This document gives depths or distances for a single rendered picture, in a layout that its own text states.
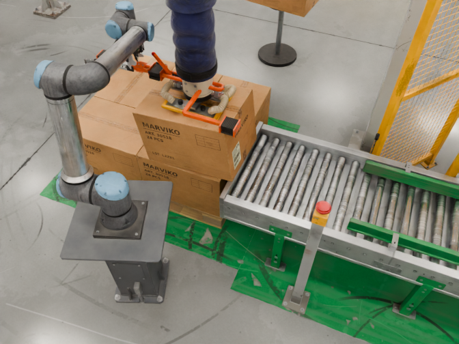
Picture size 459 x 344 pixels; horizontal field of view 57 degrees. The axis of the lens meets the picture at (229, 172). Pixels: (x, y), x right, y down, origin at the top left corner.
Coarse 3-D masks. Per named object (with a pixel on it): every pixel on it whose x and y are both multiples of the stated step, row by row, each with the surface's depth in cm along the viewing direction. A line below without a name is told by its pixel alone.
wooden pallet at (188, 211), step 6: (174, 204) 316; (180, 204) 301; (174, 210) 312; (180, 210) 312; (186, 210) 312; (192, 210) 312; (198, 210) 298; (186, 216) 311; (192, 216) 309; (198, 216) 309; (204, 216) 301; (210, 216) 297; (216, 216) 294; (204, 222) 306; (210, 222) 303; (216, 222) 300; (222, 222) 301
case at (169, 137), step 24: (240, 96) 244; (144, 120) 247; (168, 120) 237; (192, 120) 235; (240, 120) 242; (144, 144) 265; (168, 144) 254; (192, 144) 244; (216, 144) 235; (240, 144) 252; (192, 168) 262; (216, 168) 251
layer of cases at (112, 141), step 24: (120, 72) 333; (144, 72) 333; (96, 96) 315; (120, 96) 315; (144, 96) 315; (264, 96) 314; (96, 120) 298; (120, 120) 298; (264, 120) 335; (96, 144) 286; (120, 144) 284; (96, 168) 311; (120, 168) 297; (144, 168) 285; (168, 168) 274; (192, 192) 284; (216, 192) 273
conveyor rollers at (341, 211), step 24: (264, 144) 286; (288, 144) 282; (264, 168) 269; (312, 168) 271; (336, 168) 270; (240, 192) 260; (264, 192) 258; (312, 192) 257; (360, 192) 257; (408, 192) 257; (336, 216) 247; (360, 216) 246; (408, 216) 246; (456, 216) 246; (432, 240) 237; (456, 240) 235
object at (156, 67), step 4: (152, 64) 240; (156, 64) 242; (148, 68) 237; (152, 68) 239; (156, 68) 239; (160, 68) 239; (148, 72) 237; (152, 72) 236; (156, 72) 237; (160, 72) 235; (164, 72) 239; (152, 76) 238; (156, 76) 238; (160, 76) 237; (156, 80) 239; (160, 80) 239
